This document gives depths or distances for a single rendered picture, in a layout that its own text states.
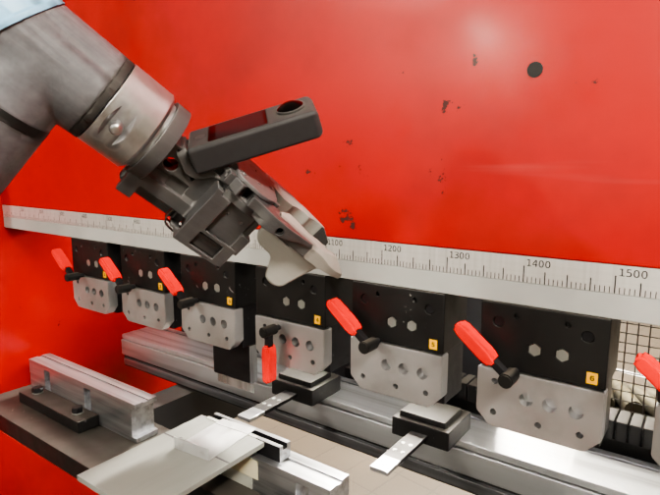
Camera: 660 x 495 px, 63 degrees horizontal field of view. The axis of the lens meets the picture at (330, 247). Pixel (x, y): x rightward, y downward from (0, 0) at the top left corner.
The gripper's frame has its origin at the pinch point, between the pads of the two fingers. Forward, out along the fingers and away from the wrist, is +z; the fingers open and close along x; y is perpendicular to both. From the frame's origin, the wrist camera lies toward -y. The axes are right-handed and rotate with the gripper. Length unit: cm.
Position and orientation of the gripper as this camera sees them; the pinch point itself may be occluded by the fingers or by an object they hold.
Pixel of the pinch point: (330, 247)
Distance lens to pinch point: 54.5
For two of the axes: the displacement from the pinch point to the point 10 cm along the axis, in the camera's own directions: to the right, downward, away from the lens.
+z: 6.7, 5.4, 5.0
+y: -7.1, 6.7, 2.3
